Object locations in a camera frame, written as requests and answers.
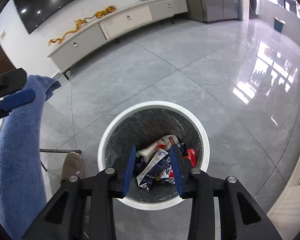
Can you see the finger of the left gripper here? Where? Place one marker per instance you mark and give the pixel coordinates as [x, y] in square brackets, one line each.
[10, 102]

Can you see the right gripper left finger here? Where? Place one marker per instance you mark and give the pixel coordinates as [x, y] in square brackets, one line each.
[84, 207]

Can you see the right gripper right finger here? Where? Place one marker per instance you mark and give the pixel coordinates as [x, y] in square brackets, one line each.
[240, 215]

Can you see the bright red snack wrapper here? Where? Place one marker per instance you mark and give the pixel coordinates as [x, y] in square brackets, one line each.
[191, 155]

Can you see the white milk carton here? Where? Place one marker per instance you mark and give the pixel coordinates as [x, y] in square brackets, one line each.
[160, 162]

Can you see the red white paper bag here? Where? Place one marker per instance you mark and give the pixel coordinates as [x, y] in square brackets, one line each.
[163, 143]

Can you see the white rimmed trash bin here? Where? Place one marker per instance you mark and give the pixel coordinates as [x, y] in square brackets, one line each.
[151, 126]

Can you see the blue fuzzy table cloth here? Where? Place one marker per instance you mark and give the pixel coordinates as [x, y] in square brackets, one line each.
[22, 191]

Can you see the golden dragon figurine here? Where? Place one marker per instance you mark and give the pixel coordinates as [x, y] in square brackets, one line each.
[78, 26]

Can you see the golden tiger figurine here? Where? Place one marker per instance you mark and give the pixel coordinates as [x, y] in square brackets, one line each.
[108, 10]

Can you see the white grey TV cabinet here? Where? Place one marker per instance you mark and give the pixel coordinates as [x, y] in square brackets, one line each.
[112, 26]

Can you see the small teal bin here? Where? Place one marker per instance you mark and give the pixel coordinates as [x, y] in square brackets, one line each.
[279, 24]

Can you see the washing machine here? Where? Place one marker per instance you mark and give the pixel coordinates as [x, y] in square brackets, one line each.
[254, 8]

